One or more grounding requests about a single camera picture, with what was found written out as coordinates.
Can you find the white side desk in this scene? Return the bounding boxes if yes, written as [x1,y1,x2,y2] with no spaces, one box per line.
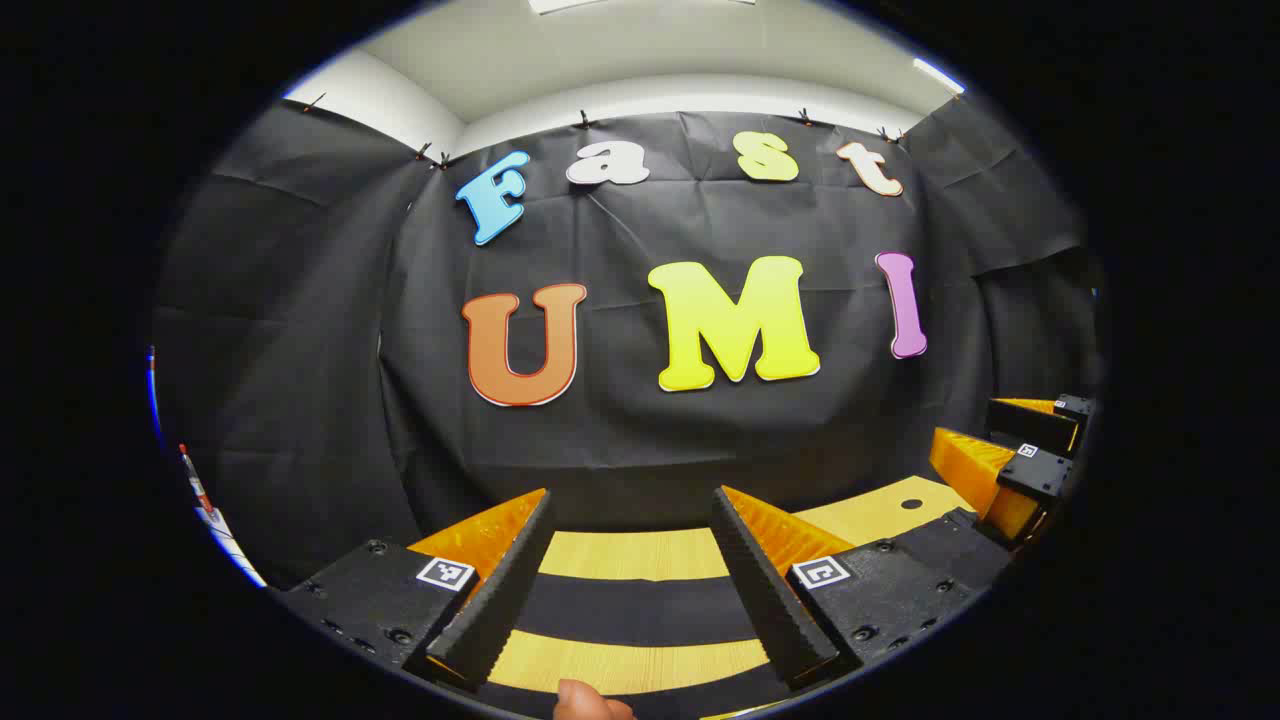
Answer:
[193,503,269,591]

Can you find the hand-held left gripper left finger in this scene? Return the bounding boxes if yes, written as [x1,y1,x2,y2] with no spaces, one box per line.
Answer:
[275,488,557,693]

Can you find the black backdrop cloth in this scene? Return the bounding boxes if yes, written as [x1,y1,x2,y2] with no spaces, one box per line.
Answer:
[150,95,1106,591]

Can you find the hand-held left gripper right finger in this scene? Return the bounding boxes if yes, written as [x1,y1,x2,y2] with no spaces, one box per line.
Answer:
[710,486,1013,691]

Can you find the dark grey jeans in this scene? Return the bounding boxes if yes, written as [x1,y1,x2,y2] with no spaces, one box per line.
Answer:
[478,573,801,720]

